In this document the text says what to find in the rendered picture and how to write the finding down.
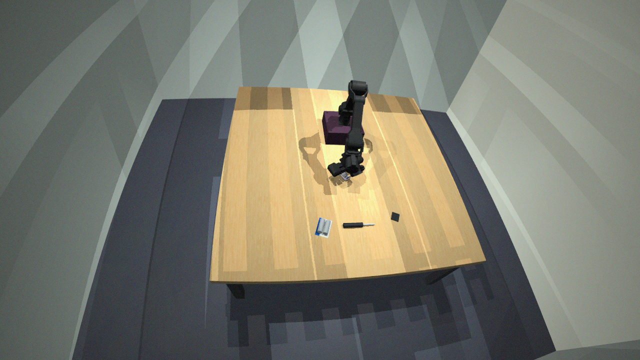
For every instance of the black-handled screwdriver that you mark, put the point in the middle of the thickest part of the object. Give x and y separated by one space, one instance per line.
355 224

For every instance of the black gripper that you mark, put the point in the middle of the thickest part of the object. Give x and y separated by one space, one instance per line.
338 168

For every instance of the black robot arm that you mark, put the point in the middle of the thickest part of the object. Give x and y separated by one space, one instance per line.
354 141

